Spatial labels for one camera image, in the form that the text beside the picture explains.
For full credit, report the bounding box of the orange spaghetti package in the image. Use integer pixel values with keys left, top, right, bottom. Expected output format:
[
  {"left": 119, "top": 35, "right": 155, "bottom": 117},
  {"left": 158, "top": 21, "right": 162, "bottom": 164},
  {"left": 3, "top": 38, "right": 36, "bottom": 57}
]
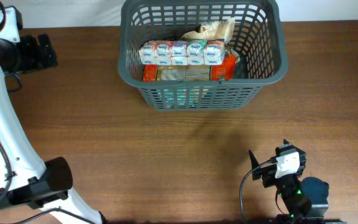
[{"left": 142, "top": 55, "right": 236, "bottom": 82}]

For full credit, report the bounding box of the Kleenex tissue multipack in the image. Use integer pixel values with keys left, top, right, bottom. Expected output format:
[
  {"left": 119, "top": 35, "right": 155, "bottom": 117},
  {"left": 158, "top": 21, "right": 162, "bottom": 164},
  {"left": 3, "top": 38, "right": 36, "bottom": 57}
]
[{"left": 138, "top": 40, "right": 226, "bottom": 66}]

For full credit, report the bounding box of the beige bread bag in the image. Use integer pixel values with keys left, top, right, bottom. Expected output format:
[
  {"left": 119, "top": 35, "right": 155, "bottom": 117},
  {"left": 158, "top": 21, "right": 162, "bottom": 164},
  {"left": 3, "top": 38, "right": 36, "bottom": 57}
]
[{"left": 181, "top": 17, "right": 236, "bottom": 44}]

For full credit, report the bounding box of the teal wet wipes pack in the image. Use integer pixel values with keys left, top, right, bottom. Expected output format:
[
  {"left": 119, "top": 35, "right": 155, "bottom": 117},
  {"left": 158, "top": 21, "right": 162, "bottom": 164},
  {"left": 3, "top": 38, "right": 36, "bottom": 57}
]
[{"left": 158, "top": 89, "right": 199, "bottom": 108}]

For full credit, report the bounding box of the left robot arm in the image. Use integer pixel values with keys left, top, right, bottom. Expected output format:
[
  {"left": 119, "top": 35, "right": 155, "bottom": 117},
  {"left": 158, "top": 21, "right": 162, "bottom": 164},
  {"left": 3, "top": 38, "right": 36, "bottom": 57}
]
[{"left": 0, "top": 3, "right": 106, "bottom": 223}]

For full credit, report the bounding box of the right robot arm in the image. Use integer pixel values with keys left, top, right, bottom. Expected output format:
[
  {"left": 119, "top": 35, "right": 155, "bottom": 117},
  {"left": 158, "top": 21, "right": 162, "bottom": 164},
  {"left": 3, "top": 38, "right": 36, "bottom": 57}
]
[{"left": 249, "top": 139, "right": 329, "bottom": 223}]

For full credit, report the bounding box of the grey plastic basket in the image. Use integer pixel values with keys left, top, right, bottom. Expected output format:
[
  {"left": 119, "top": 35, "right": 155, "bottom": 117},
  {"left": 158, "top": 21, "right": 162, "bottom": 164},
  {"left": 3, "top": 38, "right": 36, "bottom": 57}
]
[{"left": 117, "top": 0, "right": 288, "bottom": 110}]

